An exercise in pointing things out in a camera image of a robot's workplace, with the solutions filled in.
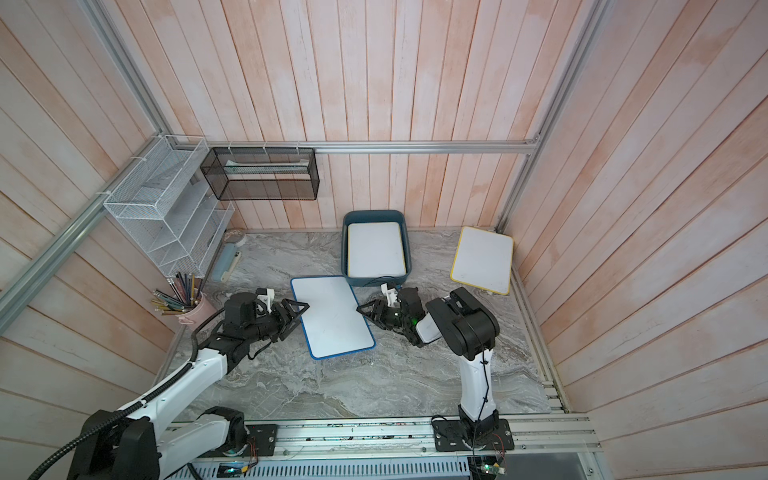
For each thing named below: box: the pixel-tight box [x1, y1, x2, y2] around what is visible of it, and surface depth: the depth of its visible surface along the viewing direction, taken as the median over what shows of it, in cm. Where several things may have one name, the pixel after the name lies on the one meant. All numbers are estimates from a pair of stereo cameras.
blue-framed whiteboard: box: [290, 275, 376, 360], surface depth 96 cm
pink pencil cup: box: [175, 291, 218, 331], surface depth 88 cm
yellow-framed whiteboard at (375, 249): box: [347, 221, 407, 277], surface depth 115 cm
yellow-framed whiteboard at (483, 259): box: [450, 226, 514, 295], surface depth 117 cm
